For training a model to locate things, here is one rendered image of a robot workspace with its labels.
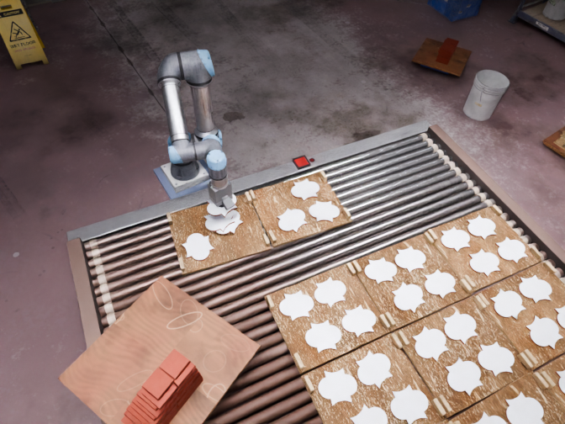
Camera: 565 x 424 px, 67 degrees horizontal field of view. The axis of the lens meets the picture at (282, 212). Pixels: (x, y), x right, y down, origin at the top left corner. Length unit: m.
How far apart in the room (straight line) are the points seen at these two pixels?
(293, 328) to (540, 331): 1.01
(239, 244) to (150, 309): 0.50
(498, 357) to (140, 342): 1.37
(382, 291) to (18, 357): 2.17
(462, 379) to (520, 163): 2.71
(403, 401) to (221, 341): 0.70
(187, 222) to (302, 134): 2.04
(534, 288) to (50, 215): 3.13
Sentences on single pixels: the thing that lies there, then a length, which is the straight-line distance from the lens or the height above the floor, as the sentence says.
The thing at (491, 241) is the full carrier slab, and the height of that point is 0.94.
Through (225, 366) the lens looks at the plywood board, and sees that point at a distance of 1.63.
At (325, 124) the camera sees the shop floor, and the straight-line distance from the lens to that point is 4.03.
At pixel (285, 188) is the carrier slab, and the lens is 2.19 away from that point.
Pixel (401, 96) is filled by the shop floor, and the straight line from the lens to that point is 4.53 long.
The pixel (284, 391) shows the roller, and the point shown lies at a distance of 1.73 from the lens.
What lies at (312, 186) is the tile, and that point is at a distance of 2.20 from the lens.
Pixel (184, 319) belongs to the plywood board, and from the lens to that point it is 1.72.
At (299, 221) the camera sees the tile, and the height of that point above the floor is 0.95.
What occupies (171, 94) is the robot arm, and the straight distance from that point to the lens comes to 1.92.
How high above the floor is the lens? 2.59
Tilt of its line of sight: 52 degrees down
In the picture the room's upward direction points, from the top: 3 degrees clockwise
